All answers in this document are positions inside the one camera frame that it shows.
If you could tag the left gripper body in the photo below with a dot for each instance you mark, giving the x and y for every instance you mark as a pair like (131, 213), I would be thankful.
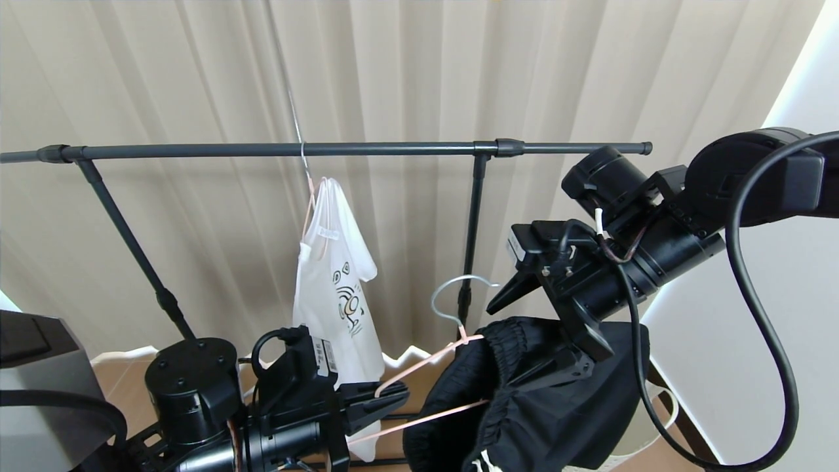
(282, 439)

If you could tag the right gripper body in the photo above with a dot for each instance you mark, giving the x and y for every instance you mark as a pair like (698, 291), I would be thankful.
(662, 255)

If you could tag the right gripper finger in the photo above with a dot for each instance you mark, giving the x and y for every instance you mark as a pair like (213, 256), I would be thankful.
(564, 367)
(518, 292)

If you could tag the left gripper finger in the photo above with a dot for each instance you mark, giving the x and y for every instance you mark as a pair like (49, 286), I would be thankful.
(370, 419)
(373, 396)

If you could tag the black garment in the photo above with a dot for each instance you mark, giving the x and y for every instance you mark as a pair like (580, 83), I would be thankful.
(544, 426)

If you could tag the pink clothes hanger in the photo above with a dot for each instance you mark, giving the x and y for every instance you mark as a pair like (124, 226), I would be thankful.
(462, 331)
(306, 164)

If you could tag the white printed t-shirt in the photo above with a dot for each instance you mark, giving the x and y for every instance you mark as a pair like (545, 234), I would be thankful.
(328, 275)

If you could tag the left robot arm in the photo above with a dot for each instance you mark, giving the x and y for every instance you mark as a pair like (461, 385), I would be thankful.
(190, 387)

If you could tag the white laundry basket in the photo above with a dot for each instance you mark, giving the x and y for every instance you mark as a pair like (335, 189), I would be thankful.
(662, 406)

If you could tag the black clothes rack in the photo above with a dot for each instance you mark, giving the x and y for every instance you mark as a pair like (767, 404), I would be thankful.
(393, 149)

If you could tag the beige curtain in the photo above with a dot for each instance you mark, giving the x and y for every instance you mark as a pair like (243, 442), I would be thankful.
(196, 65)

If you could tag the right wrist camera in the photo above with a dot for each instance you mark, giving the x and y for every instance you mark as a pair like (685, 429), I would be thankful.
(544, 246)

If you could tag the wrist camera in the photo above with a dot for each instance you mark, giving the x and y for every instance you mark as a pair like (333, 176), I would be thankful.
(544, 246)
(301, 367)

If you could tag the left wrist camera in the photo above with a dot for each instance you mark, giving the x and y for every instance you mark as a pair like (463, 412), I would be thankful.
(301, 367)

